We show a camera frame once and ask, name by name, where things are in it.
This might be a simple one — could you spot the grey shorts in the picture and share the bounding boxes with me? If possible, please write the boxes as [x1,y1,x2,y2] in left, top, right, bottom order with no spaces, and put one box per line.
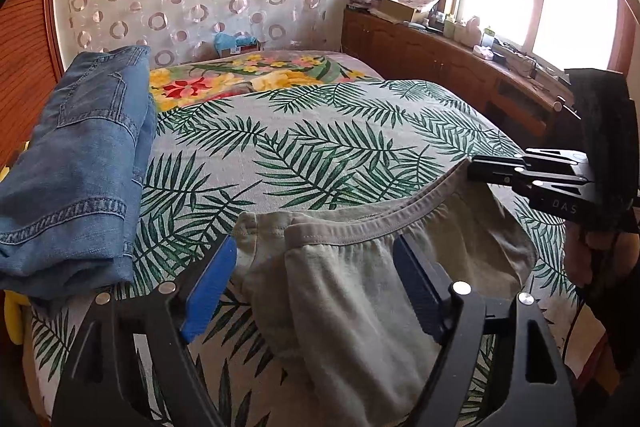
[232,162,536,426]

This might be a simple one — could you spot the cardboard box on cabinet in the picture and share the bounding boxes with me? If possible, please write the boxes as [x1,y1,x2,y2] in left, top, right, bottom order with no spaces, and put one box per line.
[376,0,440,24]

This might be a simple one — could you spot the box with blue item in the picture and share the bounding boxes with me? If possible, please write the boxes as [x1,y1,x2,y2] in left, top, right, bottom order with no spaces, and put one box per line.
[214,32,260,57]

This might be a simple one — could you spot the wooden sideboard cabinet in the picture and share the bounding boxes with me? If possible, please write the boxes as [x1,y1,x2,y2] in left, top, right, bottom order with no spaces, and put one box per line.
[341,5,582,150]

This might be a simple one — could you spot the person's right hand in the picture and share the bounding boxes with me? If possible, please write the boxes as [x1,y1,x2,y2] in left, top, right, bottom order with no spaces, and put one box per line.
[564,222,639,288]

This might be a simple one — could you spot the folded blue jeans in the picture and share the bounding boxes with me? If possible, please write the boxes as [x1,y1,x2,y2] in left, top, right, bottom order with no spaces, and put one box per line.
[1,46,156,301]

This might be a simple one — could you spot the palm leaf bed sheet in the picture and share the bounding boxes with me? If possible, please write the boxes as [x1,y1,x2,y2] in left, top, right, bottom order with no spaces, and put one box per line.
[27,77,591,427]

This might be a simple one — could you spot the floral blanket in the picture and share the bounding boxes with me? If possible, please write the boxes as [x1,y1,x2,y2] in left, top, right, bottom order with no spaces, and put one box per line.
[150,50,381,112]

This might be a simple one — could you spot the yellow plush toy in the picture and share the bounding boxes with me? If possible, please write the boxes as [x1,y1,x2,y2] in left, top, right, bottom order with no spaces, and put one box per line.
[1,141,30,346]

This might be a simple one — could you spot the wooden louvered wardrobe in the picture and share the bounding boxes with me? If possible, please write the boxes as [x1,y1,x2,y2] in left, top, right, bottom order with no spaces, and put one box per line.
[0,0,63,165]

